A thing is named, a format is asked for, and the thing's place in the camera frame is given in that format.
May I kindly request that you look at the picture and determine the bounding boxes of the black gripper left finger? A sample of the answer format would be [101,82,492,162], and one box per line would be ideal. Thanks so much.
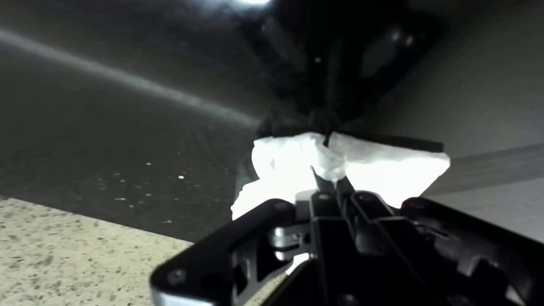
[149,167,356,306]

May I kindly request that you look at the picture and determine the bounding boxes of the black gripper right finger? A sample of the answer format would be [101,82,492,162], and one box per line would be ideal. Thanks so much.
[337,180,544,306]

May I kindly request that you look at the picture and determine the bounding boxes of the white cleaning cloth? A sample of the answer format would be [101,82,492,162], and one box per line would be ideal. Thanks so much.
[232,133,451,219]

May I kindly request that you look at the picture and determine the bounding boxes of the black stainless microwave oven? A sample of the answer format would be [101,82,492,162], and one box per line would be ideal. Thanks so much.
[0,0,544,240]

